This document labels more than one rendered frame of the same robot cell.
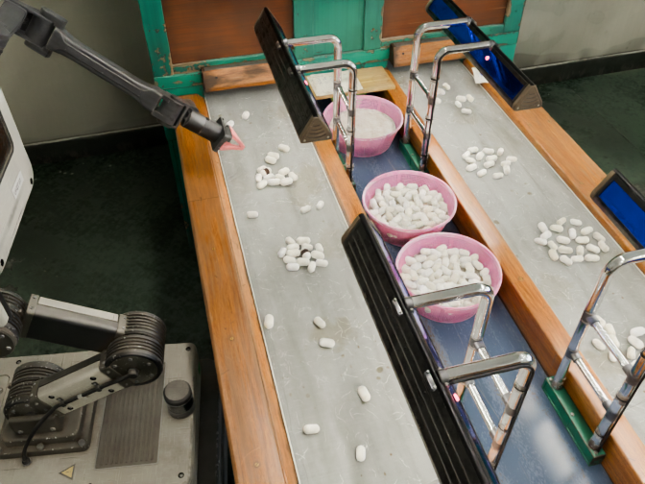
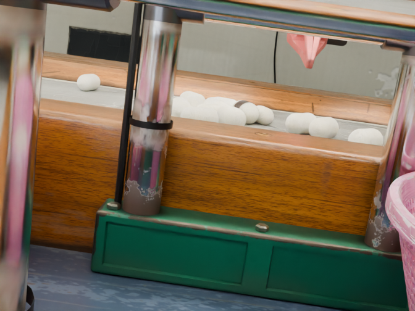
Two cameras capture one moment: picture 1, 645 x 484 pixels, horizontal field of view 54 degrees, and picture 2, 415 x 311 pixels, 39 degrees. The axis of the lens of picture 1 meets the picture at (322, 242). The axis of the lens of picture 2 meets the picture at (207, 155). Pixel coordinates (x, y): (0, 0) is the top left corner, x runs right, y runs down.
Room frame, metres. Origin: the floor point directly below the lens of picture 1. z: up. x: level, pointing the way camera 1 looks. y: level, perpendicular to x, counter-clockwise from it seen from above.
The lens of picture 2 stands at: (1.66, -0.40, 0.83)
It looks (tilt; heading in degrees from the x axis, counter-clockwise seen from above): 12 degrees down; 107
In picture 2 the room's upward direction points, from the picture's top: 8 degrees clockwise
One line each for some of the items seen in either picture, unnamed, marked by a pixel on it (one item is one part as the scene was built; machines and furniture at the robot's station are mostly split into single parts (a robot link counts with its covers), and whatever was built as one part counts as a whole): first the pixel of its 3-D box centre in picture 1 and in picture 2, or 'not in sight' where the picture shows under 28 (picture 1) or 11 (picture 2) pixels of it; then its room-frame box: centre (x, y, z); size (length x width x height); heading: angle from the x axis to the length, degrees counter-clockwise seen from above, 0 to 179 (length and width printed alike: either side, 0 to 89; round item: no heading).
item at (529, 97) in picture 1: (478, 42); not in sight; (1.71, -0.45, 1.08); 0.62 x 0.08 x 0.07; 15
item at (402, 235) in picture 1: (408, 211); not in sight; (1.38, -0.25, 0.72); 0.27 x 0.27 x 0.10
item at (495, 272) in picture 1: (445, 280); not in sight; (1.11, -0.32, 0.72); 0.27 x 0.27 x 0.10
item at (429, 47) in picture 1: (430, 50); not in sight; (2.15, -0.39, 0.83); 0.30 x 0.06 x 0.07; 105
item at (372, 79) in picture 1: (345, 83); not in sight; (2.01, -0.08, 0.77); 0.33 x 0.15 x 0.01; 105
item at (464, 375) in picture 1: (447, 399); not in sight; (0.64, -0.23, 0.90); 0.20 x 0.19 x 0.45; 15
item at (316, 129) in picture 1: (288, 66); not in sight; (1.57, 0.09, 1.08); 0.62 x 0.08 x 0.07; 15
